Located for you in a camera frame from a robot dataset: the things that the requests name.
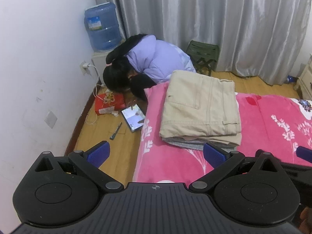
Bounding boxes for tablet computer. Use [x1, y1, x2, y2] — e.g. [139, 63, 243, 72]
[121, 104, 145, 132]

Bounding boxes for white charging cable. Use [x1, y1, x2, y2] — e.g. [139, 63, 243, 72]
[85, 65, 108, 126]

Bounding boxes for grey satin curtain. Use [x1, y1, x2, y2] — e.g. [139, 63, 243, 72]
[91, 0, 312, 86]

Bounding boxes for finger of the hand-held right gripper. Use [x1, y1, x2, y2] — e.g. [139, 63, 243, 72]
[296, 146, 312, 162]

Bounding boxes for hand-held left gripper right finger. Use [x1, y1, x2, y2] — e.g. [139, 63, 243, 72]
[189, 142, 283, 193]

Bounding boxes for grey knit sweater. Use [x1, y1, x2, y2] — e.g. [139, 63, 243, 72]
[162, 136, 237, 152]

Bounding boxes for beige pants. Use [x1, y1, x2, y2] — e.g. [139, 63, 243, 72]
[159, 70, 242, 147]

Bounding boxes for crumpled white tissue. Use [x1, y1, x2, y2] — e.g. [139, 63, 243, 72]
[99, 108, 120, 117]

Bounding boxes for green folding stool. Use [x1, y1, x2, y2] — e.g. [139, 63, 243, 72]
[186, 40, 220, 76]

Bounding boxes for grey utility knife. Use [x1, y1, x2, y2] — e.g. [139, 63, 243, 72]
[110, 122, 122, 141]

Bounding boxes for red gift bag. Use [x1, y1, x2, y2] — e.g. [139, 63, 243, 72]
[95, 91, 127, 116]

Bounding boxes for white water dispenser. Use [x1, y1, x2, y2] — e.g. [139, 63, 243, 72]
[91, 51, 113, 88]

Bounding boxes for blue water bottle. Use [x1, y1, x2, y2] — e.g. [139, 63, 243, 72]
[84, 2, 122, 52]

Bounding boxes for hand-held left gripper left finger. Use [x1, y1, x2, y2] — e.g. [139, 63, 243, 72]
[34, 141, 123, 194]

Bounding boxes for blank wall plate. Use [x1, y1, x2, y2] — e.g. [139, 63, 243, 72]
[44, 111, 58, 129]

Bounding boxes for cream nightstand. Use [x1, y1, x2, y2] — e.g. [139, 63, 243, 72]
[292, 55, 312, 100]

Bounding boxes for pink floral blanket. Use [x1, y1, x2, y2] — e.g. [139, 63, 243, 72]
[133, 82, 312, 184]

